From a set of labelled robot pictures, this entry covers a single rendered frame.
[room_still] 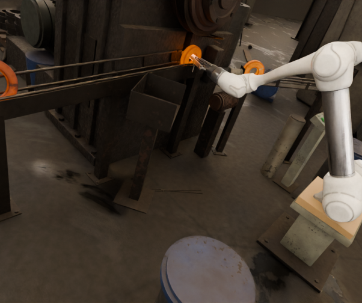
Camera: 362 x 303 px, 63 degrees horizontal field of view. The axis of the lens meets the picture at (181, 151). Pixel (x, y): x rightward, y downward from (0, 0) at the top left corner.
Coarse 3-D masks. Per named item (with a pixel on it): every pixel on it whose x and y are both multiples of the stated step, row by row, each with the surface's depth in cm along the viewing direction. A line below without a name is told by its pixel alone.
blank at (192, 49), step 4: (188, 48) 173; (192, 48) 173; (196, 48) 175; (184, 52) 173; (188, 52) 172; (192, 52) 175; (196, 52) 177; (200, 52) 180; (184, 56) 173; (188, 56) 174; (196, 56) 180; (200, 56) 182; (180, 60) 176; (184, 60) 174; (188, 60) 176
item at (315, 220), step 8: (296, 208) 153; (304, 208) 151; (304, 216) 151; (312, 216) 149; (320, 224) 147; (360, 224) 153; (328, 232) 145; (336, 232) 143; (344, 240) 141; (352, 240) 141
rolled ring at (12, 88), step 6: (0, 60) 110; (0, 66) 110; (6, 66) 111; (6, 72) 111; (12, 72) 113; (6, 78) 114; (12, 78) 113; (12, 84) 114; (6, 90) 114; (12, 90) 114; (0, 96) 114
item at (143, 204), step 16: (144, 80) 142; (160, 80) 145; (144, 96) 123; (160, 96) 149; (176, 96) 148; (128, 112) 128; (144, 112) 127; (160, 112) 125; (176, 112) 144; (160, 128) 129; (144, 144) 150; (144, 160) 155; (144, 176) 161; (128, 192) 175; (144, 192) 178; (144, 208) 168
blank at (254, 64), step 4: (252, 60) 202; (256, 60) 202; (248, 64) 200; (252, 64) 200; (256, 64) 201; (260, 64) 202; (248, 68) 202; (252, 68) 202; (260, 68) 203; (264, 68) 204; (248, 72) 203; (256, 72) 207; (260, 72) 205
